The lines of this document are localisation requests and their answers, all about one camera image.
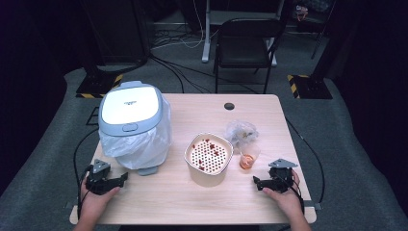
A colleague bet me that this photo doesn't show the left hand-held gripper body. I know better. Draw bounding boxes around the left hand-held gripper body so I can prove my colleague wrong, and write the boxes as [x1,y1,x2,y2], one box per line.
[85,158,114,196]

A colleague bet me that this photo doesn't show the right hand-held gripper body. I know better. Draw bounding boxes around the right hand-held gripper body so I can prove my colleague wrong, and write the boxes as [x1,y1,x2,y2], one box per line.
[268,158,299,194]

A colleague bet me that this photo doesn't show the clear plastic cup orange residue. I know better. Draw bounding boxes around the clear plastic cup orange residue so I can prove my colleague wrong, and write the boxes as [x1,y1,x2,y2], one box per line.
[239,142,262,171]

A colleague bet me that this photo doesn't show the white plastic bin liner bag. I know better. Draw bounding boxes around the white plastic bin liner bag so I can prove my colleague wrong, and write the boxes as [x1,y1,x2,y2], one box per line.
[98,94,173,170]

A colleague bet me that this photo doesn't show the clear plastic bag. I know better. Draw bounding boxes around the clear plastic bag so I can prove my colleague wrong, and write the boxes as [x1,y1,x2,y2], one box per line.
[224,119,260,148]

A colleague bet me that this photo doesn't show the cream strainer basket bowl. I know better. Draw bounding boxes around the cream strainer basket bowl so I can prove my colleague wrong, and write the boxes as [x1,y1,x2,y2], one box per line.
[183,132,235,188]

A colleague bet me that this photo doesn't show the white grey pedal trash bin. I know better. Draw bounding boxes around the white grey pedal trash bin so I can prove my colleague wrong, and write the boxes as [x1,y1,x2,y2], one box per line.
[97,80,172,177]

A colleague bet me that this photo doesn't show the person's left hand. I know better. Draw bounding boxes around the person's left hand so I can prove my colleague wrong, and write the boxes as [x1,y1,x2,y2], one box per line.
[80,177,121,220]

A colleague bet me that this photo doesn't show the person's right hand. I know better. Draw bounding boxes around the person's right hand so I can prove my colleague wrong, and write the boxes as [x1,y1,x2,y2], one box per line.
[262,169,304,220]

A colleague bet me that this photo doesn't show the red food scraps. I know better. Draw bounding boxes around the red food scraps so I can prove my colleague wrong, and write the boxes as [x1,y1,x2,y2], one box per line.
[191,139,222,171]

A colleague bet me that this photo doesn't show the black folding chair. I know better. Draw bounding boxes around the black folding chair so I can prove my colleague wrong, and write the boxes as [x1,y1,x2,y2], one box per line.
[213,17,285,94]

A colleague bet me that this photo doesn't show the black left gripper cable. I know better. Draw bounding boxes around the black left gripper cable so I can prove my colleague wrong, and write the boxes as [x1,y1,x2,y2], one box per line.
[72,128,100,222]

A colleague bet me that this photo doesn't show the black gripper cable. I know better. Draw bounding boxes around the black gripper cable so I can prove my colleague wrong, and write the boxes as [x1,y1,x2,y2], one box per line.
[284,117,326,210]
[72,128,100,222]

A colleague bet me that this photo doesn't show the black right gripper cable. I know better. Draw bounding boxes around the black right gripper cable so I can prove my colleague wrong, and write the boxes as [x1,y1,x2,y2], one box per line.
[284,117,326,210]

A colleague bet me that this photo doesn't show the black base plate striped edge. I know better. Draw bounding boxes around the black base plate striped edge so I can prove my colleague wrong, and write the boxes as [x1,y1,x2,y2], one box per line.
[75,73,124,99]
[287,74,334,100]

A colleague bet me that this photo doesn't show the black floor cables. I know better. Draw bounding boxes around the black floor cables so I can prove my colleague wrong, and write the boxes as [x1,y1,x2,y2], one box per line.
[148,54,258,94]

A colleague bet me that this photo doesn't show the dark metal stand post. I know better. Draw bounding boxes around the dark metal stand post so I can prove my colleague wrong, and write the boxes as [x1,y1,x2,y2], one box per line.
[78,0,104,81]
[311,0,342,81]

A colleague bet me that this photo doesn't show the white metal desk frame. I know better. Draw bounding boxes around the white metal desk frame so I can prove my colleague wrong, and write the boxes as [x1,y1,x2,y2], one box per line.
[201,0,286,67]

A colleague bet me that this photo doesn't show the white floor cables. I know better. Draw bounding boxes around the white floor cables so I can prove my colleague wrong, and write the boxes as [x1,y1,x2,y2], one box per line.
[150,0,206,51]

